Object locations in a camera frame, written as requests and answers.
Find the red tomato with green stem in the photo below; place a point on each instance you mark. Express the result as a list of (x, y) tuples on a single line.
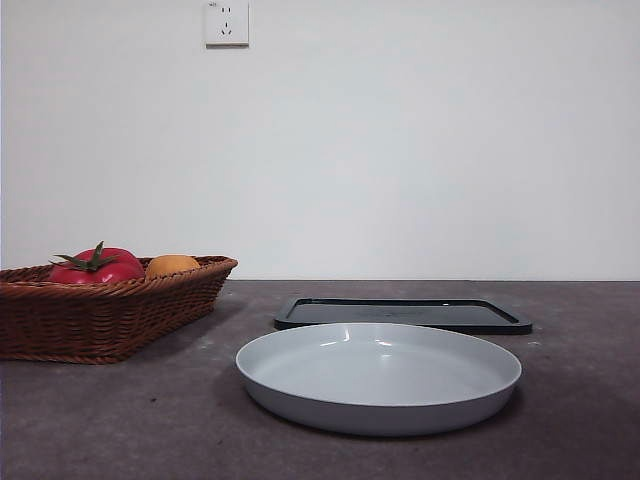
[(117, 267)]

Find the black rectangular tray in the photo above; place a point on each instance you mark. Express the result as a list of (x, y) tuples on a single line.
[(450, 314)]

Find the orange fruit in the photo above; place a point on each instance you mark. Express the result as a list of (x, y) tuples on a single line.
[(172, 264)]

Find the pale grey round plate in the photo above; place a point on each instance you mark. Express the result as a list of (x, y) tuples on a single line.
[(380, 380)]

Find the brown wicker basket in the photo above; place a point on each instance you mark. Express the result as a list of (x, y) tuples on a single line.
[(100, 320)]

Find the white wall socket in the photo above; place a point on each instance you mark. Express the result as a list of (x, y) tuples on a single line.
[(227, 25)]

